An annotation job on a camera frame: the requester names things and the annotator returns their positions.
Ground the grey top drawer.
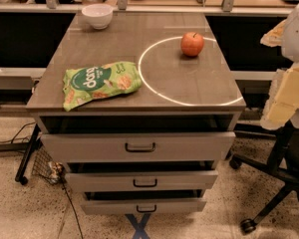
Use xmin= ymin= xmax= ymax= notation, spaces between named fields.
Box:
xmin=41 ymin=131 xmax=235 ymax=163

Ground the white ceramic bowl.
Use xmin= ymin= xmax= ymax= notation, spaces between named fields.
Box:
xmin=82 ymin=4 xmax=113 ymax=30

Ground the black table leg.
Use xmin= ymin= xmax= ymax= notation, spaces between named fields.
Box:
xmin=15 ymin=125 xmax=40 ymax=185

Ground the grey drawer cabinet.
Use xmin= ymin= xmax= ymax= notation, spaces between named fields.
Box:
xmin=27 ymin=12 xmax=245 ymax=165

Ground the black office chair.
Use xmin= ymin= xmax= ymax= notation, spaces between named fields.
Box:
xmin=229 ymin=120 xmax=299 ymax=235

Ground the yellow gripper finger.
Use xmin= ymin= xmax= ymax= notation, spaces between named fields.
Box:
xmin=260 ymin=63 xmax=299 ymax=130
xmin=260 ymin=20 xmax=285 ymax=47

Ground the blue tape cross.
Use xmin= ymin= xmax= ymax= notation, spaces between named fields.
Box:
xmin=126 ymin=214 xmax=150 ymax=239

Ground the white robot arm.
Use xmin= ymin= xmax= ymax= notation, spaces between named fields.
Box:
xmin=260 ymin=3 xmax=299 ymax=130

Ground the green snack chip bag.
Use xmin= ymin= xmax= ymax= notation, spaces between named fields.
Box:
xmin=63 ymin=62 xmax=142 ymax=112

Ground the red apple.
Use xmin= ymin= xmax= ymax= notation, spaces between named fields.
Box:
xmin=180 ymin=32 xmax=204 ymax=57

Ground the grey bottom drawer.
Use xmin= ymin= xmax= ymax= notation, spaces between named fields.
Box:
xmin=81 ymin=198 xmax=206 ymax=215

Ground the grey middle drawer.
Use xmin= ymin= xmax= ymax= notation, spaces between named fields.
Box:
xmin=66 ymin=170 xmax=218 ymax=192

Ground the grey drawer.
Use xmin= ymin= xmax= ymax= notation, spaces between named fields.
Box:
xmin=81 ymin=198 xmax=206 ymax=215
xmin=41 ymin=131 xmax=235 ymax=163
xmin=66 ymin=170 xmax=218 ymax=192

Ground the black floor cable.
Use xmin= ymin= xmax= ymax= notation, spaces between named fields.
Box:
xmin=61 ymin=182 xmax=85 ymax=239

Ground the black wire basket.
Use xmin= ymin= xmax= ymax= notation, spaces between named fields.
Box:
xmin=32 ymin=146 xmax=64 ymax=185

